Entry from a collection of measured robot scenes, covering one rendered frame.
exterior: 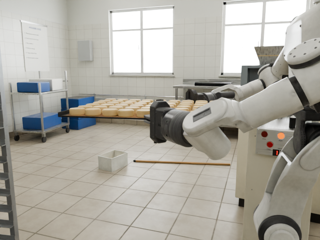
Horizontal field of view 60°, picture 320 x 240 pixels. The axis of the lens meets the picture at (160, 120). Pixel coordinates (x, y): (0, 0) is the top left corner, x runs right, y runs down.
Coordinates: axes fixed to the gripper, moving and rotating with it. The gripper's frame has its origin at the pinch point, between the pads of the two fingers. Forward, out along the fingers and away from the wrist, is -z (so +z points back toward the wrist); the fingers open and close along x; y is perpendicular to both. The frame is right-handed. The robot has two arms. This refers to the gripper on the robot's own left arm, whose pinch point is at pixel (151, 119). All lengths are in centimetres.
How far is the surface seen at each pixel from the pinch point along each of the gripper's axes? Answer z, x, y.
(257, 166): -21, -38, -83
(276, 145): -12, -23, -85
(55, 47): -536, 60, -112
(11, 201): -90, -55, 31
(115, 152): -238, -86, -100
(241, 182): -71, -77, -135
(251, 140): -25, -23, -81
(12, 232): -90, -73, 32
